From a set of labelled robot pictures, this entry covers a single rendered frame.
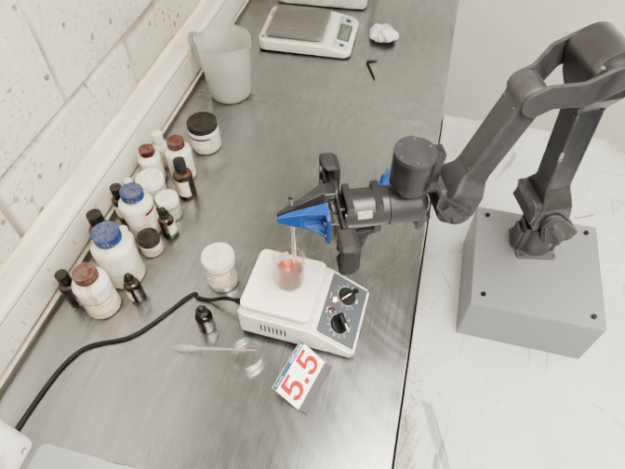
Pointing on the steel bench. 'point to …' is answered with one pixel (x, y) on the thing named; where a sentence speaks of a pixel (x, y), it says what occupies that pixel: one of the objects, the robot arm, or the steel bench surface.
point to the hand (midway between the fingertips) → (301, 214)
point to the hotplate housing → (272, 328)
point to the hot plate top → (276, 303)
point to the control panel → (341, 312)
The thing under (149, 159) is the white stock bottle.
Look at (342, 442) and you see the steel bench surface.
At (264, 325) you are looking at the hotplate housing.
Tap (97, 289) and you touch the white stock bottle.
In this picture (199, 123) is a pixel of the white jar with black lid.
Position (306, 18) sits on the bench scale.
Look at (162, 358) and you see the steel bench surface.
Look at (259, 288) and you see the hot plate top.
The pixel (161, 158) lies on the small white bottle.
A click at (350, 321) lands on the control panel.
